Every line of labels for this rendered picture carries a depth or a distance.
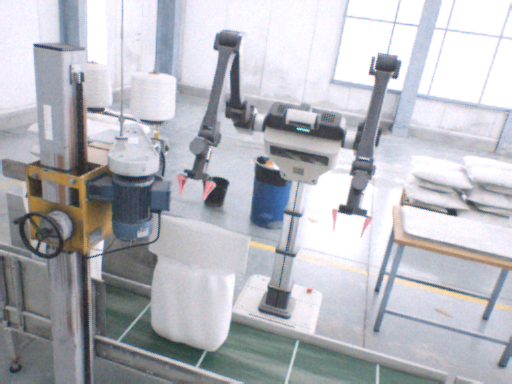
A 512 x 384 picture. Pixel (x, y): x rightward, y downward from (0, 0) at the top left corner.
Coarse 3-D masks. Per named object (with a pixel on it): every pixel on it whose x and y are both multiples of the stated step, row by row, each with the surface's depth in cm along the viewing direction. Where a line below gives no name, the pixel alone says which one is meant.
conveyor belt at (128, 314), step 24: (120, 288) 246; (120, 312) 227; (144, 312) 230; (120, 336) 211; (144, 336) 213; (240, 336) 222; (264, 336) 225; (192, 360) 203; (216, 360) 205; (240, 360) 207; (264, 360) 209; (288, 360) 211; (312, 360) 213; (336, 360) 215; (360, 360) 217
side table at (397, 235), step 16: (400, 208) 319; (400, 224) 291; (400, 240) 269; (416, 240) 271; (384, 256) 335; (400, 256) 275; (464, 256) 261; (480, 256) 262; (384, 272) 339; (448, 288) 329; (496, 288) 318; (384, 304) 290; (416, 320) 288; (432, 320) 287; (480, 336) 280
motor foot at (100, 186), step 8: (96, 176) 155; (104, 176) 160; (88, 184) 151; (96, 184) 153; (104, 184) 154; (112, 184) 154; (88, 192) 152; (96, 192) 156; (104, 192) 155; (112, 192) 154; (88, 200) 154; (112, 200) 155
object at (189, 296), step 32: (192, 224) 199; (160, 256) 202; (192, 256) 196; (224, 256) 194; (160, 288) 202; (192, 288) 196; (224, 288) 195; (160, 320) 209; (192, 320) 202; (224, 320) 202
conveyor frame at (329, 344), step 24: (144, 288) 245; (0, 312) 218; (24, 312) 212; (48, 336) 214; (96, 336) 203; (288, 336) 229; (312, 336) 224; (120, 360) 204; (144, 360) 201; (168, 360) 195; (384, 360) 217
